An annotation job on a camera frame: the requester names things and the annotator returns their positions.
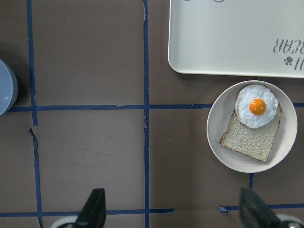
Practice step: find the bread slice on plate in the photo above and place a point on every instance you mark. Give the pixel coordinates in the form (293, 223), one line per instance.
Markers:
(250, 134)

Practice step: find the cream round plate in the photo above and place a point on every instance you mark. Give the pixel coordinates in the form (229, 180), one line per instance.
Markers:
(219, 117)

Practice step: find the blue bowl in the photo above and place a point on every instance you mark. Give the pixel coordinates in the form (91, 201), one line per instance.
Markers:
(8, 88)

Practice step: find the fried egg toy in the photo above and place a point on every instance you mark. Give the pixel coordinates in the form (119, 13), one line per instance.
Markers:
(256, 106)

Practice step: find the cream bear tray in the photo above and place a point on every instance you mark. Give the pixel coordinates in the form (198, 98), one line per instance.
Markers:
(237, 37)

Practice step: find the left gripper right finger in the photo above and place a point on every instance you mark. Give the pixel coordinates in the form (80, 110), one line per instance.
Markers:
(254, 213)

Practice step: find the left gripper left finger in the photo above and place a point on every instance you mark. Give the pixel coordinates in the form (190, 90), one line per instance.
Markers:
(93, 213)

